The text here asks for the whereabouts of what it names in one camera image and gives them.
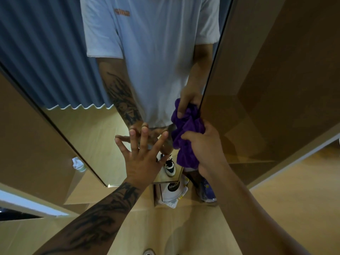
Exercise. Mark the person's right hand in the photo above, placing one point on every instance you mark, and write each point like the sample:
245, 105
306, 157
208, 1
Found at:
208, 151

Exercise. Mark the person's left hand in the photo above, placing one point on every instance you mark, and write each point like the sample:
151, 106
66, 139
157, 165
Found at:
142, 167

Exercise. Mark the person's left little finger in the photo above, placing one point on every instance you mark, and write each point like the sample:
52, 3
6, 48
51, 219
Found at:
122, 146

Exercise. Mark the person's left middle finger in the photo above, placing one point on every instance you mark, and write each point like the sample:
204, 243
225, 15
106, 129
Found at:
144, 139

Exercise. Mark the person's left thumb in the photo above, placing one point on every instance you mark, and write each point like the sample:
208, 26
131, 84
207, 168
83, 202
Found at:
164, 158

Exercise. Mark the person's right thumb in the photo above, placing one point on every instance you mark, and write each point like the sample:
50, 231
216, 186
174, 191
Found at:
189, 135

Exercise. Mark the purple cleaning cloth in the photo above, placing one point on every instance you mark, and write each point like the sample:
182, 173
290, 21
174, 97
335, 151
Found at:
186, 151

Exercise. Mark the person's right forearm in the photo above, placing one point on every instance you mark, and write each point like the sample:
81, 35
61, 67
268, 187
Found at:
249, 217

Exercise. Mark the person's left forearm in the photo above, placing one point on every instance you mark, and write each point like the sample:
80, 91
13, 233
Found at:
98, 220

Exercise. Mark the white bag with black label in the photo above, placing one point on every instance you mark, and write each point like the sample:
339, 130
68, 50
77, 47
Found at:
172, 192

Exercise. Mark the brown cardboard box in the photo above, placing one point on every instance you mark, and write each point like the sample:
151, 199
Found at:
158, 193

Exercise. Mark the white bottle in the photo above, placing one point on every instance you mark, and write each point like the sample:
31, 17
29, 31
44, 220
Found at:
78, 164

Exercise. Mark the blue sneaker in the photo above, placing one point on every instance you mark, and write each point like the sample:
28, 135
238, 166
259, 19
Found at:
207, 192

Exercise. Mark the brown wooden cabinet panel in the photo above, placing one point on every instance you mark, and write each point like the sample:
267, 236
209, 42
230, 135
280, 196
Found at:
279, 76
34, 146

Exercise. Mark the person's white shoe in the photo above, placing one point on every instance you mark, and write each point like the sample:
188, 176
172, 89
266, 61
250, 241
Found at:
149, 252

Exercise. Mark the large wall mirror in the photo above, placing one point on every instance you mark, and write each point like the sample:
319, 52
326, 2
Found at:
79, 76

